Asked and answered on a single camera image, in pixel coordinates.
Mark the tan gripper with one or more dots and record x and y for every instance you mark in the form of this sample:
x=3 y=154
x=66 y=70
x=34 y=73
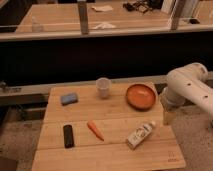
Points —
x=168 y=117

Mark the white milk bottle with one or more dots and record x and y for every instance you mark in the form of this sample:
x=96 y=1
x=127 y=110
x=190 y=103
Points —
x=140 y=134

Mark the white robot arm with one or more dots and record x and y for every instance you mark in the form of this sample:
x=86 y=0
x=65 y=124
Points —
x=186 y=83

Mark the orange ceramic bowl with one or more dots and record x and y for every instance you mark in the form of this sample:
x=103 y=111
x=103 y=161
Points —
x=140 y=96

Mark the translucent plastic cup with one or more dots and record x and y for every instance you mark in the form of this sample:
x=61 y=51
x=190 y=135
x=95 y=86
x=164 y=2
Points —
x=103 y=86

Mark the orange carrot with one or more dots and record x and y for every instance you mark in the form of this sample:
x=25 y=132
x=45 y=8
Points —
x=91 y=125

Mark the black remote control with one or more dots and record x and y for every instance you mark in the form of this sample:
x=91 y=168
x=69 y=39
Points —
x=68 y=136

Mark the blue sponge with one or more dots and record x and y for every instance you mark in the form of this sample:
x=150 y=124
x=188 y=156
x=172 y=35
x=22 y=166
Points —
x=69 y=98

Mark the white crumpled cloth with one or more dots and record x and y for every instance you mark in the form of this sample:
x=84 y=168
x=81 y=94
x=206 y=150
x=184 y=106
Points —
x=104 y=25

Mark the white paper sheet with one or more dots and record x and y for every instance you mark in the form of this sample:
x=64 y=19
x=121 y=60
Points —
x=102 y=8

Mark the grey right metal post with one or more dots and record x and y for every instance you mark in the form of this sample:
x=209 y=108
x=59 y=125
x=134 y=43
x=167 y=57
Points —
x=176 y=14

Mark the grey metal post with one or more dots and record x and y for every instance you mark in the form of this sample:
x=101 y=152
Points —
x=176 y=14
x=82 y=10

